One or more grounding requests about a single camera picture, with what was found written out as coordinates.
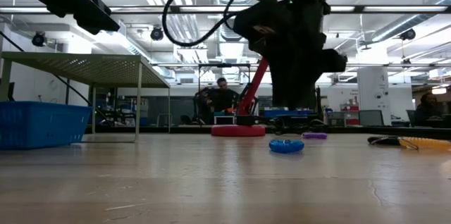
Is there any red desk lamp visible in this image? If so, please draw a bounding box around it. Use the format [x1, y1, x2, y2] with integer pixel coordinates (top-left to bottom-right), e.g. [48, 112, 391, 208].
[210, 56, 271, 137]

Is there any white square pillar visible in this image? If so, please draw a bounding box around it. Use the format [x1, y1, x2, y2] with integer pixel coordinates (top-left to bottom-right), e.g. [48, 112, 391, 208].
[357, 66, 391, 126]

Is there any blue plastic basket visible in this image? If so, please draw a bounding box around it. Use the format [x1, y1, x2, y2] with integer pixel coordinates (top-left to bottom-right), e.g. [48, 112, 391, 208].
[0, 101, 93, 151]

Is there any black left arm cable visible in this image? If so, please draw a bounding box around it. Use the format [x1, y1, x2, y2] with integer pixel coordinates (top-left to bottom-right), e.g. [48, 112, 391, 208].
[0, 30, 106, 123]

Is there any person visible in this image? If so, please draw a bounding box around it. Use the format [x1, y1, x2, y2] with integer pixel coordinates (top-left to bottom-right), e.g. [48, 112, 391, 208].
[414, 92, 445, 127]
[207, 77, 241, 116]

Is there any green perforated metal shelf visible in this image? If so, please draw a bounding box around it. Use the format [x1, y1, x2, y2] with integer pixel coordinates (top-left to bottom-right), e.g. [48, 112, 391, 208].
[0, 51, 171, 144]

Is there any orange coil wristband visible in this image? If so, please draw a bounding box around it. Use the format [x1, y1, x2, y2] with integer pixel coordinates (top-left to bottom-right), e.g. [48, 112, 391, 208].
[399, 136, 451, 153]

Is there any blue coil wristband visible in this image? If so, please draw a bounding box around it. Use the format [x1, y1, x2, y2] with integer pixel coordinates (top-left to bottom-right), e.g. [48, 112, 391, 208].
[268, 138, 305, 154]

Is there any purple coil wristband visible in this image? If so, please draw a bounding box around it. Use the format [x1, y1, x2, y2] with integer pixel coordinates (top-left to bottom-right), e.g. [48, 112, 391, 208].
[302, 131, 328, 140]

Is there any black aluminium frame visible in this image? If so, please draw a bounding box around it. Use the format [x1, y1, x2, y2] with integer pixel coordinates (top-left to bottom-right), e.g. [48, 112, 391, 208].
[80, 124, 451, 137]

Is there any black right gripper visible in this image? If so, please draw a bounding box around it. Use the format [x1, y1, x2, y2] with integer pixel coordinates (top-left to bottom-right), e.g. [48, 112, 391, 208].
[234, 0, 348, 111]

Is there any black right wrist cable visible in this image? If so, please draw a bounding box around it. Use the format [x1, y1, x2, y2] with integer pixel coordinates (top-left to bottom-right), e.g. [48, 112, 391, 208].
[161, 0, 271, 48]

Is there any black ceiling spotlight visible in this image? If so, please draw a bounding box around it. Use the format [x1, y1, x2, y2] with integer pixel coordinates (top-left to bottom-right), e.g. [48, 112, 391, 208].
[400, 28, 417, 42]
[149, 25, 164, 42]
[31, 31, 47, 47]

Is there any grey chair back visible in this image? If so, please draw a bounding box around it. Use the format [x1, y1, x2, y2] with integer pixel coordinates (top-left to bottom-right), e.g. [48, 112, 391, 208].
[358, 109, 385, 127]

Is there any black coil wristband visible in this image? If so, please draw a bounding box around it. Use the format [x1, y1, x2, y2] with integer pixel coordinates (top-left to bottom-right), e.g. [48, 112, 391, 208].
[366, 135, 402, 147]

